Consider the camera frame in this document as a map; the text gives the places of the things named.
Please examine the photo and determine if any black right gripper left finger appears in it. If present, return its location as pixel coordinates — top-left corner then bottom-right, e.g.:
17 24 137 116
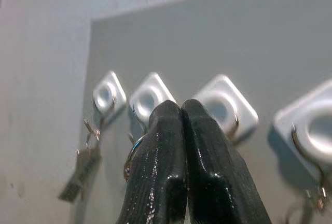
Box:
115 100 189 224

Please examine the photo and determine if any silver key on ring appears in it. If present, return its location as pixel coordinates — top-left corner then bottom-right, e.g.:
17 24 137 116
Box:
57 127 102 204

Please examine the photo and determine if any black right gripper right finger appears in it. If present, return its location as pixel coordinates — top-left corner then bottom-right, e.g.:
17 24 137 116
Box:
181 99 272 224

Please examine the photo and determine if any silver wire key ring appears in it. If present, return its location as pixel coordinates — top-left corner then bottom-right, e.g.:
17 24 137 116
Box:
283 186 332 224

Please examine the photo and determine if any white square wall hook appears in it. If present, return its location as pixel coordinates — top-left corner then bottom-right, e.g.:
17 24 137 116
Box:
83 71 128 137
192 74 260 146
268 78 332 208
128 72 178 142

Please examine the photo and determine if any grey hook board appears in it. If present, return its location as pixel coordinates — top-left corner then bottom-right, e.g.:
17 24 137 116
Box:
74 0 332 224

